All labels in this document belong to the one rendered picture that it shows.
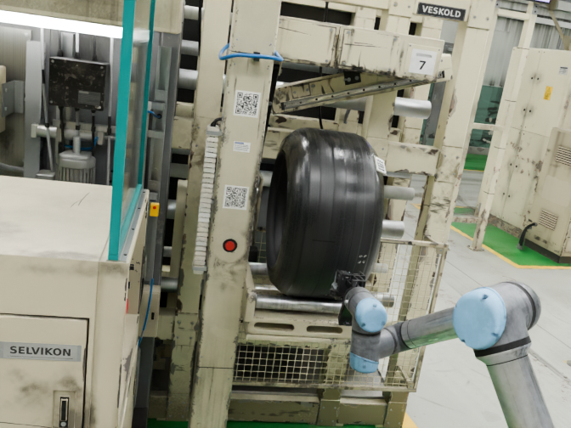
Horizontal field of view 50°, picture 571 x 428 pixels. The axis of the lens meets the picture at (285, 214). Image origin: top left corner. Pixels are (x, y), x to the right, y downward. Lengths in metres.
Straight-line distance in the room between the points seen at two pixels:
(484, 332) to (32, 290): 0.87
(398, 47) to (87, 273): 1.40
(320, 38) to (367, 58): 0.18
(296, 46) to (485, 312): 1.18
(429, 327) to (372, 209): 0.41
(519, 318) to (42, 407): 0.97
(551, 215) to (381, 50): 4.59
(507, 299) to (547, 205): 5.30
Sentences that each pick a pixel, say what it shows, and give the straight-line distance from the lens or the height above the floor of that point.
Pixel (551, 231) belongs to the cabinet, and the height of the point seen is 0.27.
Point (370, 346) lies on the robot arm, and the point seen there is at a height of 1.00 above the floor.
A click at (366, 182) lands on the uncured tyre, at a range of 1.81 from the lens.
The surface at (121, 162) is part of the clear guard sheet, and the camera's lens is 1.13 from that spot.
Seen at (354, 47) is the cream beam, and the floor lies 1.71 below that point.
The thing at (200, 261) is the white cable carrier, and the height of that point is 1.00.
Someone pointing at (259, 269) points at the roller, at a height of 0.91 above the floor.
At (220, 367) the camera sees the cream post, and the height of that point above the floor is 0.62.
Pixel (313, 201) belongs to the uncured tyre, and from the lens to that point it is 1.75.
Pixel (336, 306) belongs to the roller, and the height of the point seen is 0.91.
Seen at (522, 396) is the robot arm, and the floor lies 1.10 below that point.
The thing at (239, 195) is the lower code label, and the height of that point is 1.23.
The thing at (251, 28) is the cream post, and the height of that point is 1.73.
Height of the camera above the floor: 1.71
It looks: 16 degrees down
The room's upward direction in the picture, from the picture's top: 8 degrees clockwise
